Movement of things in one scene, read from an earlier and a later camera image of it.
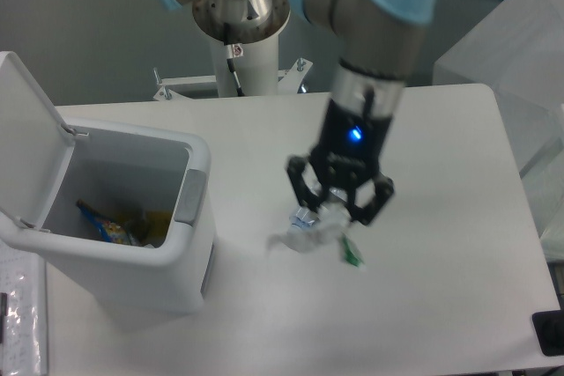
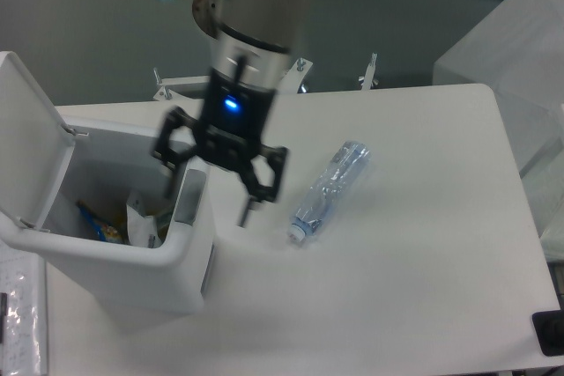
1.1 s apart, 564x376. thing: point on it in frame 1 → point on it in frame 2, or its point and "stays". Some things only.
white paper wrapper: [331, 226] → [142, 230]
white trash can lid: [35, 146] stays
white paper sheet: [23, 279] stays
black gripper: [348, 150] → [233, 122]
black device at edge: [549, 329] stays
